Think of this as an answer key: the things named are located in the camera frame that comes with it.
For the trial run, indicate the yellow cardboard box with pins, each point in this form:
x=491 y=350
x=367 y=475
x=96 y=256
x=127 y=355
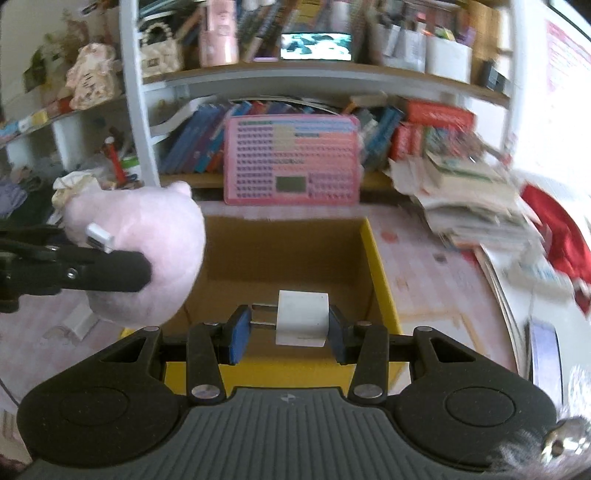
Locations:
x=286 y=258

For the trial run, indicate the red white pen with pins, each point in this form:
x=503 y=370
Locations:
x=114 y=161

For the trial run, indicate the floral cloth doll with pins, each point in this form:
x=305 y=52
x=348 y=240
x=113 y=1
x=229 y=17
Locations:
x=90 y=76

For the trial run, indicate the pink wall poster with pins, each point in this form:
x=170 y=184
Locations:
x=568 y=69

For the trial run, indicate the pink plush toy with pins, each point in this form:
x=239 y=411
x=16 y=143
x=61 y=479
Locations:
x=157 y=221

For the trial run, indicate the white charger plug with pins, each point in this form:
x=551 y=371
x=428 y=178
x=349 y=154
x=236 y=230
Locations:
x=302 y=318

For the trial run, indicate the pink keypad learning tablet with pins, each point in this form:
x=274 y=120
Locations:
x=323 y=152

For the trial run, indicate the row of blue books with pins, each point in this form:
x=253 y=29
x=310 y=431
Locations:
x=194 y=143

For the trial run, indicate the dark clothes pile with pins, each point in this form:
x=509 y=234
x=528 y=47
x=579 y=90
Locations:
x=23 y=198

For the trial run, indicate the small pink rectangular case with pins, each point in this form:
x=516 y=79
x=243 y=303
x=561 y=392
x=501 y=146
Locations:
x=81 y=324

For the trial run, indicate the white wooden bookshelf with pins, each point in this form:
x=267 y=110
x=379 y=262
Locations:
x=137 y=115

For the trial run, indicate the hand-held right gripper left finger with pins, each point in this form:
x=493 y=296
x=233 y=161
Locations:
x=238 y=337

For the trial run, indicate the white pen holder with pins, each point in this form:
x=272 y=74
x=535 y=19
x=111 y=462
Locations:
x=448 y=60

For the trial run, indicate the open white book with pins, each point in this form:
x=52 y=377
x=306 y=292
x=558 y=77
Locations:
x=178 y=117

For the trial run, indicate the pink cylindrical humidifier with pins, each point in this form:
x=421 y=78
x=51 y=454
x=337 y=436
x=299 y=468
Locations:
x=217 y=41

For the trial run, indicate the green white container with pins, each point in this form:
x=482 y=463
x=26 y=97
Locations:
x=131 y=168

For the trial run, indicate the pink checked tablecloth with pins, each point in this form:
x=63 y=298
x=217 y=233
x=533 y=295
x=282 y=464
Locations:
x=415 y=272

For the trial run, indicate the red thick books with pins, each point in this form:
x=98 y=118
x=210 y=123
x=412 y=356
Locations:
x=434 y=120

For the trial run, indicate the stack of papers and books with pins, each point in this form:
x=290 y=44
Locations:
x=471 y=203

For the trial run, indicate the cream quilted pearl handbag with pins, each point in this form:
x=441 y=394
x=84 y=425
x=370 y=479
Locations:
x=159 y=57

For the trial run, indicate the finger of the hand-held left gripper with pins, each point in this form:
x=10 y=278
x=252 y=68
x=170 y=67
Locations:
x=115 y=273
x=32 y=236

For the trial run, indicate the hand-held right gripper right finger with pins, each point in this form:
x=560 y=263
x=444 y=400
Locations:
x=338 y=339

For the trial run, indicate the red cloth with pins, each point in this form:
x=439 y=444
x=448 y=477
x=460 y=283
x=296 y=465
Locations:
x=563 y=240

